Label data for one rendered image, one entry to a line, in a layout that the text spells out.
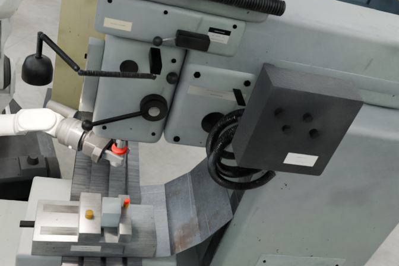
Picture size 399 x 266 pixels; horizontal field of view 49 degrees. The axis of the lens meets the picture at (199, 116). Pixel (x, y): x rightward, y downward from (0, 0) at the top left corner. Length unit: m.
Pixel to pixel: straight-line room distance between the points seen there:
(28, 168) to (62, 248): 0.81
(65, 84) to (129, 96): 2.21
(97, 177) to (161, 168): 1.55
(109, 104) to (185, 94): 0.19
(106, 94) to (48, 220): 0.44
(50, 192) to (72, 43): 1.65
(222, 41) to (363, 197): 0.63
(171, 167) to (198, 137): 1.97
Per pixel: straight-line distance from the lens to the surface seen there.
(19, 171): 2.12
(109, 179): 1.60
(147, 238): 1.37
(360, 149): 1.21
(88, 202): 1.37
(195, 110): 1.13
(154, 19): 0.99
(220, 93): 1.11
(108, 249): 1.37
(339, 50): 1.15
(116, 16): 0.99
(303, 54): 1.12
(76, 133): 1.36
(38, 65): 1.10
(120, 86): 1.10
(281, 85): 0.83
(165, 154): 3.25
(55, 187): 1.66
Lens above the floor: 2.10
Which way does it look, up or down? 34 degrees down
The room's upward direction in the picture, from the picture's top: 19 degrees clockwise
